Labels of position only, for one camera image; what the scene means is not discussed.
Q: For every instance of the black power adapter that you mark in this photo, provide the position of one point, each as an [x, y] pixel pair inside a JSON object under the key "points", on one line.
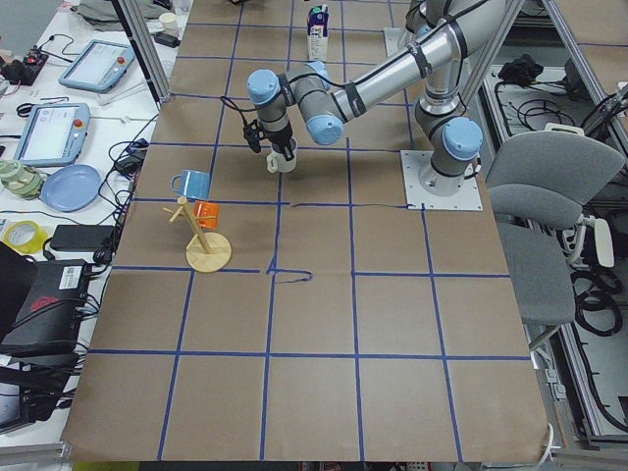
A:
{"points": [[80, 238]]}

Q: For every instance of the grey office chair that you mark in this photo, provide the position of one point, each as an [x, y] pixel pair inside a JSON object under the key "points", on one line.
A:
{"points": [[546, 177]]}

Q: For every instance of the black electronics box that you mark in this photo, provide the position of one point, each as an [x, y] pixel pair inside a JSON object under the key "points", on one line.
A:
{"points": [[48, 321]]}

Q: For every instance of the upper blue teach pendant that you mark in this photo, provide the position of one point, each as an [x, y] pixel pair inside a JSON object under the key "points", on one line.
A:
{"points": [[99, 66]]}

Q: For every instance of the yellow tape roll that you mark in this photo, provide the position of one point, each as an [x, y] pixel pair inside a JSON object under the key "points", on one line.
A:
{"points": [[26, 237]]}

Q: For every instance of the blue teach pendant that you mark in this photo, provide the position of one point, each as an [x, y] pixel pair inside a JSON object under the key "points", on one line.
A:
{"points": [[99, 66], [54, 135]]}

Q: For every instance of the paper cup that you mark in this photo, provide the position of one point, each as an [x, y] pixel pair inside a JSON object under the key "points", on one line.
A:
{"points": [[169, 23]]}

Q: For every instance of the orange mug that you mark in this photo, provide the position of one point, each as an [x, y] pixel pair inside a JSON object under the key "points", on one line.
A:
{"points": [[206, 214]]}

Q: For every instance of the blue mug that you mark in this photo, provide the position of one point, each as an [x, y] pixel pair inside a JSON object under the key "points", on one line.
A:
{"points": [[191, 184]]}

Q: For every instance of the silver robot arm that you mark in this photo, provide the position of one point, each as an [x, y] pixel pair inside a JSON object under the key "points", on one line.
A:
{"points": [[456, 29]]}

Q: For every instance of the blue white milk carton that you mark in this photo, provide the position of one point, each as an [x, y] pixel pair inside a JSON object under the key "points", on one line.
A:
{"points": [[317, 33]]}

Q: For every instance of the aluminium frame post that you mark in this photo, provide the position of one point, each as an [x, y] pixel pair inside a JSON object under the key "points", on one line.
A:
{"points": [[141, 41]]}

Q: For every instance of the white mug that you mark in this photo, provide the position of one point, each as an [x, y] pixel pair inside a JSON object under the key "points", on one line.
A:
{"points": [[280, 164]]}

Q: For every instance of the blue plate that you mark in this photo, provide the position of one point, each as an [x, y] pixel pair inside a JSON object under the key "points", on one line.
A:
{"points": [[71, 188]]}

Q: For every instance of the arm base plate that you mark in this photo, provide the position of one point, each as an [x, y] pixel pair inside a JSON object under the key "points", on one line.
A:
{"points": [[425, 189]]}

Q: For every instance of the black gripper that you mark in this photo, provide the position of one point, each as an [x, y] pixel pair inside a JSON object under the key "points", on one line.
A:
{"points": [[280, 139]]}

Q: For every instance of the lower blue teach pendant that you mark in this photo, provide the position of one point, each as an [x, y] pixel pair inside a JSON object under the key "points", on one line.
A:
{"points": [[54, 135]]}

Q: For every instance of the wooden mug tree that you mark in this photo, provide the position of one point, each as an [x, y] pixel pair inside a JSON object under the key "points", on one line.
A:
{"points": [[207, 251]]}

